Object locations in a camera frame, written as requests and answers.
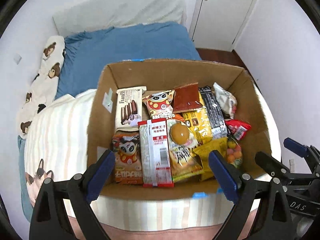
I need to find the yellow black snack pack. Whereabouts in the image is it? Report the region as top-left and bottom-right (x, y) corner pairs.
(181, 86), (228, 145)

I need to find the small yellow snack bag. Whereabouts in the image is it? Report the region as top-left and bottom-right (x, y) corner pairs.
(192, 137), (229, 182)

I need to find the wall socket with cables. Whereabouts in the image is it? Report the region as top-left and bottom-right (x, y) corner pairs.
(289, 159), (295, 173)

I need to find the blue bed sheet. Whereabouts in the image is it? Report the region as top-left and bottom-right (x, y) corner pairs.
(17, 21), (203, 223)

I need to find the wall socket by bed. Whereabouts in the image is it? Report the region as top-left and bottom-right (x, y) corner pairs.
(14, 53), (22, 65)

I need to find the panda snack bag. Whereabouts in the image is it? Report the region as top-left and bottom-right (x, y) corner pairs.
(142, 89), (175, 119)
(112, 131), (143, 185)

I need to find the Franzzi chocolate cookie pack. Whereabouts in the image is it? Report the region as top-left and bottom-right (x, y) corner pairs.
(115, 86), (147, 132)

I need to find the panda snack bag lower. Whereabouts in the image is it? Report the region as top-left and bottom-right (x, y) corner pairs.
(112, 131), (143, 185)

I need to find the bear print pillow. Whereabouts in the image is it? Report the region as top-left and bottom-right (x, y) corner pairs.
(17, 36), (65, 139)

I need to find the striped cat print blanket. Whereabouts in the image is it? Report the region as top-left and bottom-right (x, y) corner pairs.
(23, 82), (282, 231)

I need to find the panda snack bag upper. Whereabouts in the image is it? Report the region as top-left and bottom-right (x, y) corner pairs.
(142, 89), (175, 119)

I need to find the grey padded headboard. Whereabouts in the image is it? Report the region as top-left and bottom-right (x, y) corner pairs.
(53, 0), (186, 37)

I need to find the cardboard box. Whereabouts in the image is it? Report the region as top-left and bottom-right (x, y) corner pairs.
(86, 58), (272, 201)

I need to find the colourful candy bag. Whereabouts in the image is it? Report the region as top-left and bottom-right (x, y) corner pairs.
(225, 137), (243, 168)

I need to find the clear yellow pastry bag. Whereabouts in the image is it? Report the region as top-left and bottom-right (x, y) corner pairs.
(167, 119), (204, 183)

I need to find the white door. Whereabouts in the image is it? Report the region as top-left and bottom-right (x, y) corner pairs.
(192, 0), (254, 51)

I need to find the red white snack packet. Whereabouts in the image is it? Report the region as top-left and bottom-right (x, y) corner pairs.
(138, 118), (174, 187)

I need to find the white printed snack bag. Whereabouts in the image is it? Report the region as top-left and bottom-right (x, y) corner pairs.
(213, 82), (238, 119)

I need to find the dark red jerky packet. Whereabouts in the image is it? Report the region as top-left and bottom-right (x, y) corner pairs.
(173, 82), (203, 113)

